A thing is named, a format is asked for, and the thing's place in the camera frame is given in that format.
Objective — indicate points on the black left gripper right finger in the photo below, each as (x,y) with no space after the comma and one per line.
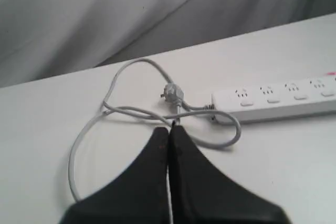
(201,193)

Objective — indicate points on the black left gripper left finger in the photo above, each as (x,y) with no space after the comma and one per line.
(137,195)

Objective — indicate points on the white five-outlet power strip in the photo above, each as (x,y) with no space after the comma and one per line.
(275,101)

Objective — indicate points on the grey power plug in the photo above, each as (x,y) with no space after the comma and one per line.
(173,94)

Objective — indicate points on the grey backdrop cloth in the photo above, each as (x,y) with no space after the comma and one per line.
(45,38)

